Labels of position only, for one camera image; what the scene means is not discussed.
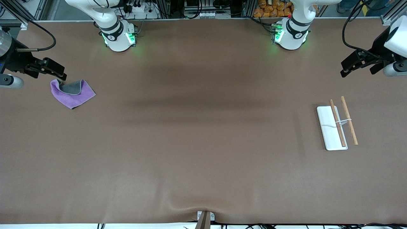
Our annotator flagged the purple and grey towel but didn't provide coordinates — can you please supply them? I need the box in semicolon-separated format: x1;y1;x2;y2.
50;79;96;110

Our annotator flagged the white rack with wooden rods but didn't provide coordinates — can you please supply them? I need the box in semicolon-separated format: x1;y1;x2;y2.
317;96;359;151

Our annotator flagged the bag of orange items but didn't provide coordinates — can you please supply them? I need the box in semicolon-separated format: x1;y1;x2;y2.
253;0;295;18

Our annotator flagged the white power strip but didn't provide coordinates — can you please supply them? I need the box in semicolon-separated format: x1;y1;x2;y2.
125;0;160;19

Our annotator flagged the white connector block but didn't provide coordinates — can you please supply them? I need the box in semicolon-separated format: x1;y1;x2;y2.
199;11;231;20

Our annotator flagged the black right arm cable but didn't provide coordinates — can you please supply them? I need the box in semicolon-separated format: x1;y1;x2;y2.
16;20;57;52

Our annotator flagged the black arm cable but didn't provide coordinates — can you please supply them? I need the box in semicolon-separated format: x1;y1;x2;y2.
16;20;57;52
342;0;387;61

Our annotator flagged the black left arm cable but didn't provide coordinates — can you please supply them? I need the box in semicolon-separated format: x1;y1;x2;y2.
342;0;387;61

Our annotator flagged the aluminium frame post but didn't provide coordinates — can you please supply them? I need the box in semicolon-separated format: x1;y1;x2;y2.
0;0;49;31
380;0;407;26

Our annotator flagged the grey metal table bracket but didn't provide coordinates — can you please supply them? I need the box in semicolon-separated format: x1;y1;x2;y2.
195;211;215;229

